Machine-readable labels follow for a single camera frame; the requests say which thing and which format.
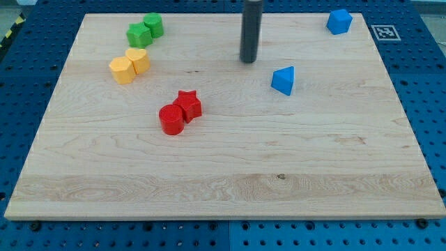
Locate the white fiducial marker tag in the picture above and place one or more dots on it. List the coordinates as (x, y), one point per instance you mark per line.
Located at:
(385, 32)

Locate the green cylinder block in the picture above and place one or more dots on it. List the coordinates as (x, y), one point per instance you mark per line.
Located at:
(154, 22)

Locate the yellow heart block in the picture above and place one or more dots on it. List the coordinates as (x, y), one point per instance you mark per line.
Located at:
(139, 59)

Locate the blue cube block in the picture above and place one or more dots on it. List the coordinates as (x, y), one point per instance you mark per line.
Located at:
(339, 21)

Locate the light wooden board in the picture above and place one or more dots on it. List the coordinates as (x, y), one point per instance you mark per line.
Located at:
(340, 147)

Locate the black bolt front left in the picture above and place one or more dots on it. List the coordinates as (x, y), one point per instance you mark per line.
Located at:
(35, 226)

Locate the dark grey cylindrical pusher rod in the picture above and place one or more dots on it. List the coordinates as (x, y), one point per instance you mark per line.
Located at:
(250, 30)

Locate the red cylinder block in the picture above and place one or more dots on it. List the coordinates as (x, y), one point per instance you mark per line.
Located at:
(171, 119)

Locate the green star block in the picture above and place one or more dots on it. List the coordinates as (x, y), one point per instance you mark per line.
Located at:
(139, 35)

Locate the yellow hexagon block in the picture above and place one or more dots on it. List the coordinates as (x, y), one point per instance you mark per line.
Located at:
(122, 70)

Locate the black bolt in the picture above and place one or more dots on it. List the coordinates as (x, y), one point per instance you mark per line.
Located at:
(422, 223)
(35, 226)

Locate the red star block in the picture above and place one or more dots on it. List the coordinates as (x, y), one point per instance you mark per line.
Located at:
(190, 105)

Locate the black bolt front right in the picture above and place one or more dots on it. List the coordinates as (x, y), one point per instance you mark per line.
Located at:
(422, 223)

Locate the blue triangle block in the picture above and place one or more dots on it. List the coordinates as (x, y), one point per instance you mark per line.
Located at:
(283, 80)

